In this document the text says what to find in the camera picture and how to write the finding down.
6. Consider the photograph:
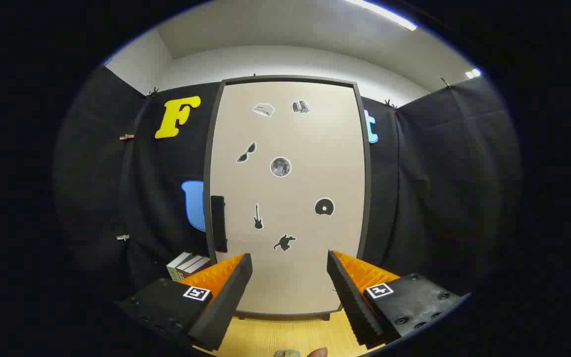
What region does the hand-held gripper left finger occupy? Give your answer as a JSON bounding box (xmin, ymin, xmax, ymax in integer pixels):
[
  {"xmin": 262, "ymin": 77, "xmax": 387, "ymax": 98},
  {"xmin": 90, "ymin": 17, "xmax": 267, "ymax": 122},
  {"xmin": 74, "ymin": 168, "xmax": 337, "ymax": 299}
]
[{"xmin": 117, "ymin": 253, "xmax": 254, "ymax": 352}]

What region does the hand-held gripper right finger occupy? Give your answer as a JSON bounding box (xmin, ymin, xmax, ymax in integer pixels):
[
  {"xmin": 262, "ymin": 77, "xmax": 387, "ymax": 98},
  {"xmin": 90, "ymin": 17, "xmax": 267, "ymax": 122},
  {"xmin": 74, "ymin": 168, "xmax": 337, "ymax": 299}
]
[{"xmin": 326, "ymin": 249, "xmax": 470, "ymax": 348}]

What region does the black door handle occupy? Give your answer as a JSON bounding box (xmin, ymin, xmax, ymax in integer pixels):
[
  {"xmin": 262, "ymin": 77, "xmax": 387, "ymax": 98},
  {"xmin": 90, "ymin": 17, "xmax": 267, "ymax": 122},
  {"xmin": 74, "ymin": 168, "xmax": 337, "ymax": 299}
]
[{"xmin": 211, "ymin": 195, "xmax": 228, "ymax": 253}]

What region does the green book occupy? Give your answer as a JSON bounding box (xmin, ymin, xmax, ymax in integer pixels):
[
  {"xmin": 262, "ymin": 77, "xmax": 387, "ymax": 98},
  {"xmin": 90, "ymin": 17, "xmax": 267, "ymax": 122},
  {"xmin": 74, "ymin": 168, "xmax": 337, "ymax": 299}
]
[{"xmin": 167, "ymin": 251, "xmax": 193, "ymax": 282}]

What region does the grey cabinet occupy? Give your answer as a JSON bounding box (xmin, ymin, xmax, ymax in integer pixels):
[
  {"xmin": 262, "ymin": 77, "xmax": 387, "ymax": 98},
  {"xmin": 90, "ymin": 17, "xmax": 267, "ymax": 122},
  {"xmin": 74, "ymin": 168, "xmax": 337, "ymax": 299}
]
[{"xmin": 204, "ymin": 75, "xmax": 371, "ymax": 320}]

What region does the black backdrop cloth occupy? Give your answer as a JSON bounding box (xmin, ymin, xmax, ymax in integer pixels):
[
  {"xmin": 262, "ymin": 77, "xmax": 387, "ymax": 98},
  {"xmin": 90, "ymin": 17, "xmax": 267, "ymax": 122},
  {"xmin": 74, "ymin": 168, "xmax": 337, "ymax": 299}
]
[{"xmin": 53, "ymin": 64, "xmax": 521, "ymax": 308}]

